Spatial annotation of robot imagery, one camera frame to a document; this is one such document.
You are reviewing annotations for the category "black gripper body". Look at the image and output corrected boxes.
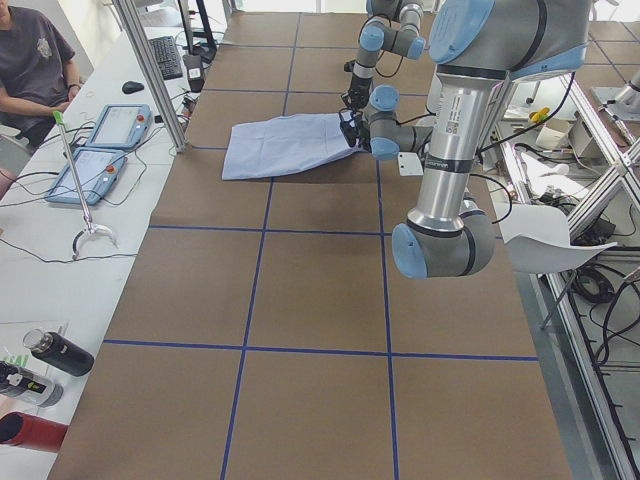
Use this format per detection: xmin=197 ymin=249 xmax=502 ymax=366
xmin=341 ymin=75 xmax=372 ymax=111
xmin=355 ymin=123 xmax=371 ymax=153

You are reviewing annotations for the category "blue striped button shirt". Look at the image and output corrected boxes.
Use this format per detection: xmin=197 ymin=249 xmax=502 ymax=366
xmin=221 ymin=113 xmax=362 ymax=180

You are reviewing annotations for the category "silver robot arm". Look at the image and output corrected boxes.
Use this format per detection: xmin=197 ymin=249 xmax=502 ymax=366
xmin=341 ymin=0 xmax=426 ymax=111
xmin=343 ymin=1 xmax=591 ymax=279

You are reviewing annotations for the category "white cardboard box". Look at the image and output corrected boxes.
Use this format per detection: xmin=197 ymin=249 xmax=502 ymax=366
xmin=535 ymin=118 xmax=573 ymax=150

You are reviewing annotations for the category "black keyboard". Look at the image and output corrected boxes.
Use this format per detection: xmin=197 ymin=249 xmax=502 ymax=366
xmin=148 ymin=36 xmax=183 ymax=80

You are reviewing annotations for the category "white plastic chair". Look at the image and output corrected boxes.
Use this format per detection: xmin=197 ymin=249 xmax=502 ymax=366
xmin=492 ymin=202 xmax=619 ymax=331

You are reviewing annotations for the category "black computer mouse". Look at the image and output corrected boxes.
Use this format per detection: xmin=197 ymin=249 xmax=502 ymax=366
xmin=121 ymin=81 xmax=145 ymax=95

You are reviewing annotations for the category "upper blue teach pendant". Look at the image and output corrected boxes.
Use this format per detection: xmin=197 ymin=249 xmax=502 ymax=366
xmin=85 ymin=104 xmax=153 ymax=151

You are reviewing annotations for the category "blue teach pendant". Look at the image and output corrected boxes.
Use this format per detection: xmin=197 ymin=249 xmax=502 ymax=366
xmin=45 ymin=147 xmax=127 ymax=206
xmin=85 ymin=104 xmax=153 ymax=151

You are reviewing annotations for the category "lower blue teach pendant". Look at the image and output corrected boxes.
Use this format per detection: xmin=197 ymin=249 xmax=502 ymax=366
xmin=45 ymin=147 xmax=127 ymax=206

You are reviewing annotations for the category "metal reacher grabber tool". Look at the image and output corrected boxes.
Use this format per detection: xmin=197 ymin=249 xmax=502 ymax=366
xmin=53 ymin=110 xmax=117 ymax=261

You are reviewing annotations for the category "seated person dark shirt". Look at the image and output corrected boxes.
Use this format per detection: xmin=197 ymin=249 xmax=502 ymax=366
xmin=0 ymin=5 xmax=84 ymax=201

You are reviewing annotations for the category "black water bottle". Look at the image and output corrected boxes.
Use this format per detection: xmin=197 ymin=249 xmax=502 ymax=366
xmin=23 ymin=329 xmax=94 ymax=377

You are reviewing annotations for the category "grey labelled bottle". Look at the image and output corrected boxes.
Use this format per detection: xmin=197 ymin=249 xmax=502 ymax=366
xmin=1 ymin=361 xmax=64 ymax=408

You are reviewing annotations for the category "red cylinder bottle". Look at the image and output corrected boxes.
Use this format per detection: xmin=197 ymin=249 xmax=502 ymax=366
xmin=1 ymin=412 xmax=68 ymax=453

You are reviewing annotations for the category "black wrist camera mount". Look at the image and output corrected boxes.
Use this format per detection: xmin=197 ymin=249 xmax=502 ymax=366
xmin=338 ymin=108 xmax=362 ymax=147

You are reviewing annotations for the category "aluminium frame post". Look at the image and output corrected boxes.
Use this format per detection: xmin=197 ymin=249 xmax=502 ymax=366
xmin=113 ymin=0 xmax=187 ymax=153

